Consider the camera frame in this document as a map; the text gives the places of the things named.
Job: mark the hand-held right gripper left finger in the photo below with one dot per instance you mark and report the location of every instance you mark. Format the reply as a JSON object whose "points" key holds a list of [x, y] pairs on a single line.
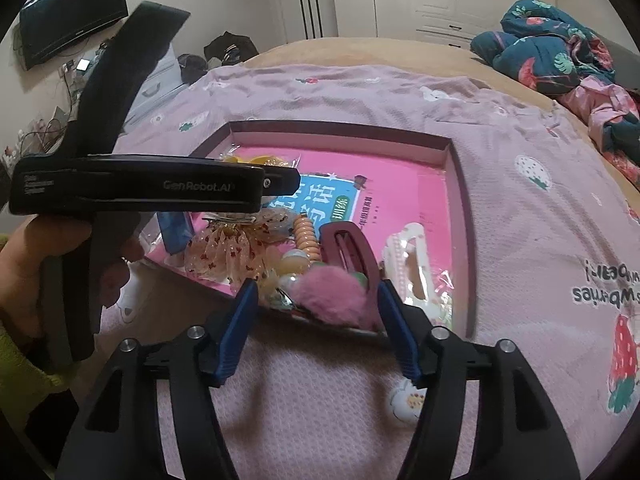
{"points": [[235, 330]]}

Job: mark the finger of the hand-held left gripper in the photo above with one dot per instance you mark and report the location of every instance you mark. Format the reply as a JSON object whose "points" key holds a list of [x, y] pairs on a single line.
{"points": [[282, 180]]}

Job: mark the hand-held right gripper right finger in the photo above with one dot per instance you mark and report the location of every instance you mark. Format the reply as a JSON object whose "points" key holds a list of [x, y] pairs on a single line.
{"points": [[400, 330]]}

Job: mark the yellow hoop earrings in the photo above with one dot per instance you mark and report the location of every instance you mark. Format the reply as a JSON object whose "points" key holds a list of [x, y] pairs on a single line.
{"points": [[260, 161]]}

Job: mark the blue hair clip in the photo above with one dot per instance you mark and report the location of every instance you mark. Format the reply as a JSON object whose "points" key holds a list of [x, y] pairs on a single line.
{"points": [[175, 230]]}

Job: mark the pink pompom hair clip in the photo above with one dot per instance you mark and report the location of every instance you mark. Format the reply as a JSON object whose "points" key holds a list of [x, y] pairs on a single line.
{"points": [[330, 300]]}

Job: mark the maroon hair claw clip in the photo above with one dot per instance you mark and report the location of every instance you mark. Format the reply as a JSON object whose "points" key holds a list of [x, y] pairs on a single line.
{"points": [[365, 260]]}

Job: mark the shallow cardboard box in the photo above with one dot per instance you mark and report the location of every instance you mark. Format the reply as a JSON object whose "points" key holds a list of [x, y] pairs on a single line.
{"points": [[462, 235]]}

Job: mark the person's left forearm green sleeve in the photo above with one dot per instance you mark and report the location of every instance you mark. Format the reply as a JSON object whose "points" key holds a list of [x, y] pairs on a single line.
{"points": [[25, 385]]}

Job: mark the person's left hand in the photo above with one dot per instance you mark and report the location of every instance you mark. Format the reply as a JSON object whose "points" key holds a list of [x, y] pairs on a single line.
{"points": [[20, 270]]}

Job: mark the white pearl hair clip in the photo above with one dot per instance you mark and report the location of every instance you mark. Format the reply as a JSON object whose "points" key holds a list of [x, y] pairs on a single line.
{"points": [[392, 260]]}

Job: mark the dotted sheer hair bow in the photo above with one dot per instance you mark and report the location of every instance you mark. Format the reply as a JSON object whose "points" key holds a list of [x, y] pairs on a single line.
{"points": [[225, 255]]}

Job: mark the white drawer cabinet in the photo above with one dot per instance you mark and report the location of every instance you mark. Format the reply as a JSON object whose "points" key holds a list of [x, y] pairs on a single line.
{"points": [[160, 80]]}

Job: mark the pink book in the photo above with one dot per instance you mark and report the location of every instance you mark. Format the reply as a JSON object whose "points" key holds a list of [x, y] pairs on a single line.
{"points": [[390, 195]]}

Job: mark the black bag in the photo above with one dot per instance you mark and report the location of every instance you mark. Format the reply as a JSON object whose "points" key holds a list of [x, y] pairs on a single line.
{"points": [[230, 47]]}

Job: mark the pink strawberry printed blanket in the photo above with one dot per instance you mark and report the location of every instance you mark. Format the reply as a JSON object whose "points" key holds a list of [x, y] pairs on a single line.
{"points": [[525, 240]]}

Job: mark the black flat television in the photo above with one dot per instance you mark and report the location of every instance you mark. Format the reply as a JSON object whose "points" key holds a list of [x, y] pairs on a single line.
{"points": [[75, 15]]}

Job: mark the white wardrobe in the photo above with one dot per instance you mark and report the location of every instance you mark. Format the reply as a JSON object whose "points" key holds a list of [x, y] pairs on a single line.
{"points": [[425, 0]]}

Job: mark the dark blue floral quilt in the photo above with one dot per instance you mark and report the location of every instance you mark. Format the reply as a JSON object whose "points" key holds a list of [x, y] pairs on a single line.
{"points": [[540, 45]]}

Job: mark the pink floral garment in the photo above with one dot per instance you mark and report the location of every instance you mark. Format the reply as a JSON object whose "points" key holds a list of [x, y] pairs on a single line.
{"points": [[600, 105]]}

